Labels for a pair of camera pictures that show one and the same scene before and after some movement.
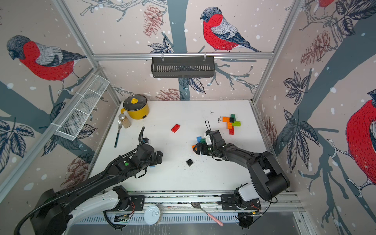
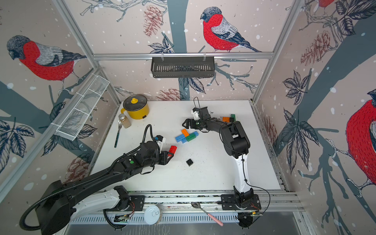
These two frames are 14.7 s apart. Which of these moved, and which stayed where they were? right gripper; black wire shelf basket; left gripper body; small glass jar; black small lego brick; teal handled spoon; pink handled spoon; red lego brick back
Moved: red lego brick back; left gripper body; right gripper
Stayed: teal handled spoon; small glass jar; black wire shelf basket; black small lego brick; pink handled spoon
